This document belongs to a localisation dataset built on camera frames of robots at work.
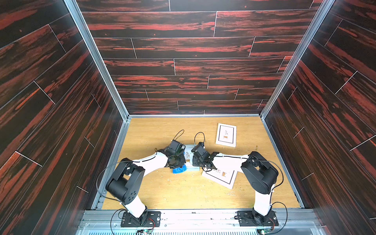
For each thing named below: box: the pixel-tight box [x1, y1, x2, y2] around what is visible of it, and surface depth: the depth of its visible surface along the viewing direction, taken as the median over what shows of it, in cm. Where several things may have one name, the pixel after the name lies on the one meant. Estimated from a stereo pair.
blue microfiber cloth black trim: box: [172, 164, 188, 174], surface depth 88 cm
